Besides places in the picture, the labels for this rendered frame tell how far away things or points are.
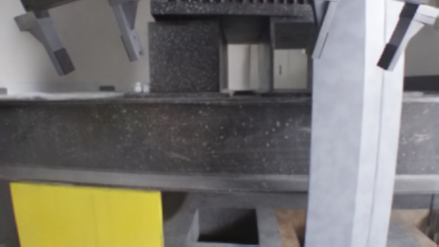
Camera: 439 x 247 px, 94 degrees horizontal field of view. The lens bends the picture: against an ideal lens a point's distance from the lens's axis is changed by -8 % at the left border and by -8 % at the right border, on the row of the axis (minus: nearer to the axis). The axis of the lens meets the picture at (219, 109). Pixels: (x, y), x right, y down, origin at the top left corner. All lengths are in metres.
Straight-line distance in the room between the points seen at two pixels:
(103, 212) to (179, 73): 0.45
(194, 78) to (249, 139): 0.23
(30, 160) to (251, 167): 0.74
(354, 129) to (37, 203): 0.89
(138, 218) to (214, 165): 0.26
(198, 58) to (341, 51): 0.35
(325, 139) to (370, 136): 0.09
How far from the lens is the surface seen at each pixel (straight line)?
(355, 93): 0.51
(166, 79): 0.64
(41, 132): 0.91
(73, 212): 0.82
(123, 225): 0.75
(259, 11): 0.62
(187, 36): 0.64
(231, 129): 0.63
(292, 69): 3.77
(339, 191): 0.55
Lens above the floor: 0.69
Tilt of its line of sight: 6 degrees down
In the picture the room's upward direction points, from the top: 1 degrees counter-clockwise
